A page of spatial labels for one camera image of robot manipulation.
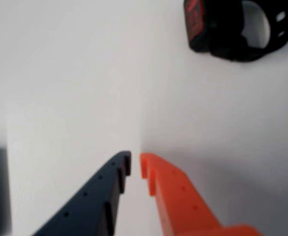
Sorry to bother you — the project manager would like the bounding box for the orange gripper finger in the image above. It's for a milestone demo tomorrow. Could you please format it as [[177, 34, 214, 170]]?
[[139, 152, 262, 236]]

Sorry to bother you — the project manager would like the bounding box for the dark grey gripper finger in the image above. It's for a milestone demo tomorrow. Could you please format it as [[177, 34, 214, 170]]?
[[32, 150, 132, 236]]

